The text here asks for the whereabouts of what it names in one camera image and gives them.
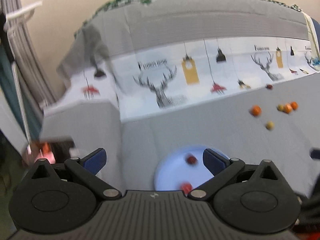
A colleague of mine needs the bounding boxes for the red fruit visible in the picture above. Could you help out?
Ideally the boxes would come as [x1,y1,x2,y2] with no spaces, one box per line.
[180,182,193,195]

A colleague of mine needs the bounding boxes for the orange cluster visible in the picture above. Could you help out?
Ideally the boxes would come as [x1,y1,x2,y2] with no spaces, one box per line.
[283,103,293,114]

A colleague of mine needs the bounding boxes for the small orange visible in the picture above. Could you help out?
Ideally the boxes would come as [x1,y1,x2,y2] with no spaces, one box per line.
[250,105,262,117]
[290,101,298,111]

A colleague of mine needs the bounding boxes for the black smartphone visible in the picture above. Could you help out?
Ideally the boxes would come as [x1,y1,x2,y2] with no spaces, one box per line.
[34,138,75,164]

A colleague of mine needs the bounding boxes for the blue round plate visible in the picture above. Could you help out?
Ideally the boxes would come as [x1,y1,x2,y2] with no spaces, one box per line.
[154,145,214,191]

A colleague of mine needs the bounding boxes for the small yellow-green fruit lower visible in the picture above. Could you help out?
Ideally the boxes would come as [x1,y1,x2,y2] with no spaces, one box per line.
[265,121,274,130]

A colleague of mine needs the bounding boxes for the small yellow-green fruit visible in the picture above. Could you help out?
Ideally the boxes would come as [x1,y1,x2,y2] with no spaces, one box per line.
[265,121,274,130]
[277,105,284,112]

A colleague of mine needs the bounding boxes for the small yellow-green fruit right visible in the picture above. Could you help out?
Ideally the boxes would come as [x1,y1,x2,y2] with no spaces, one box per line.
[277,105,284,112]

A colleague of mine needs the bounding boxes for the grey printed sofa cover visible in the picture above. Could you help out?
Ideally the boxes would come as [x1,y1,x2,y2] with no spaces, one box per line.
[39,0,320,198]

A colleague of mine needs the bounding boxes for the grey curtain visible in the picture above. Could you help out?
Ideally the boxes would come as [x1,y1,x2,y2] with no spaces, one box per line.
[1,0,57,103]

